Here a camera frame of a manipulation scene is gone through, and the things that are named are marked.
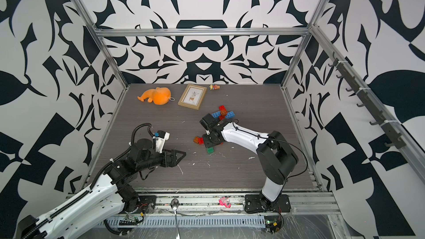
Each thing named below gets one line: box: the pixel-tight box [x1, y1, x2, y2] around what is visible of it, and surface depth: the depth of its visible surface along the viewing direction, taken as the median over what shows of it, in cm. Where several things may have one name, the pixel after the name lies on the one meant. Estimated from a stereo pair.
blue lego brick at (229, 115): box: [225, 110, 235, 119], surface depth 103 cm
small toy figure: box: [208, 84, 221, 91], surface depth 120 cm
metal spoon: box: [170, 198, 181, 239], surface depth 76 cm
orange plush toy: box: [137, 87, 171, 106], surface depth 109 cm
